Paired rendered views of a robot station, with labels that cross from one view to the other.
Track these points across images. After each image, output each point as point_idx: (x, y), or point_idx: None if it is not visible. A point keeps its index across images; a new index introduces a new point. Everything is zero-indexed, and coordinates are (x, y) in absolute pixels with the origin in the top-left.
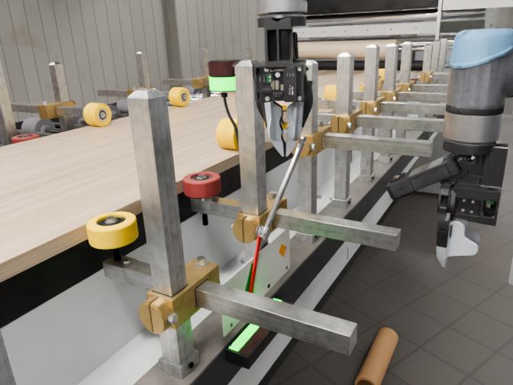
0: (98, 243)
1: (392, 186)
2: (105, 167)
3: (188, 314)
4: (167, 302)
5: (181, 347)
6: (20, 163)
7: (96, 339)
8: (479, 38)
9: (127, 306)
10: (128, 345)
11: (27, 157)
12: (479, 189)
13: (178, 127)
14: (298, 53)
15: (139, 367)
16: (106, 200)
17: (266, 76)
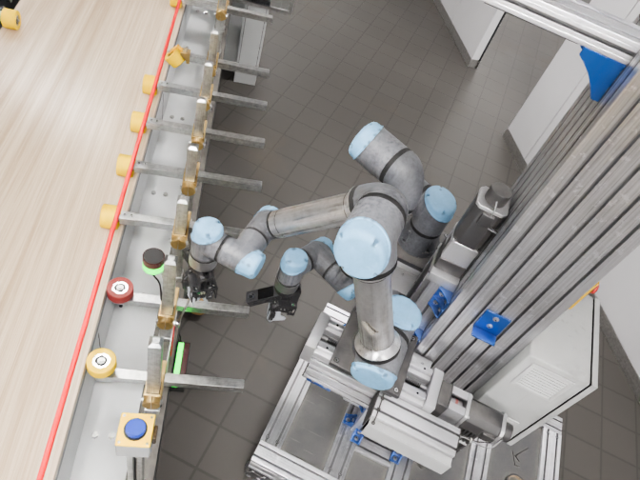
0: (102, 376)
1: (250, 303)
2: (25, 282)
3: (162, 392)
4: (157, 397)
5: None
6: None
7: (86, 403)
8: (294, 268)
9: (91, 376)
10: (94, 392)
11: None
12: (289, 306)
13: (23, 173)
14: None
15: (112, 404)
16: (72, 334)
17: (197, 292)
